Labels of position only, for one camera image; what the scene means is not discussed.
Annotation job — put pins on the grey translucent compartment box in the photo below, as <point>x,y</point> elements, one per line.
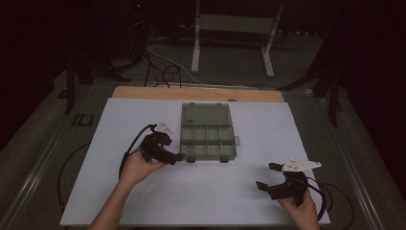
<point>207,140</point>

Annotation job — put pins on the white metal stand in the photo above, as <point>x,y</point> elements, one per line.
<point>236,24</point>

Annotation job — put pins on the person's right hand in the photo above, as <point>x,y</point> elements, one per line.
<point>304,217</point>

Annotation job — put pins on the metal floor rail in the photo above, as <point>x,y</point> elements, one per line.
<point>35,172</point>
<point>348,153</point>

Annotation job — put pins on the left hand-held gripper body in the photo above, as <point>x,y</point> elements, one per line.
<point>150,147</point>

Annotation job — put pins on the wooden table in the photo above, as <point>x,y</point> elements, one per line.
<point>198,93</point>

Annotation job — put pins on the black tripod stand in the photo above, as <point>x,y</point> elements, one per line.
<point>332,89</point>

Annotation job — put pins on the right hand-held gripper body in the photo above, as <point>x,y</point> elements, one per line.
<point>295,185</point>

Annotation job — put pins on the white board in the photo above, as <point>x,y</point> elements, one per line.
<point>207,185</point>

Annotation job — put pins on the person's left hand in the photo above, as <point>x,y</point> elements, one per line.
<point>135,169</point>

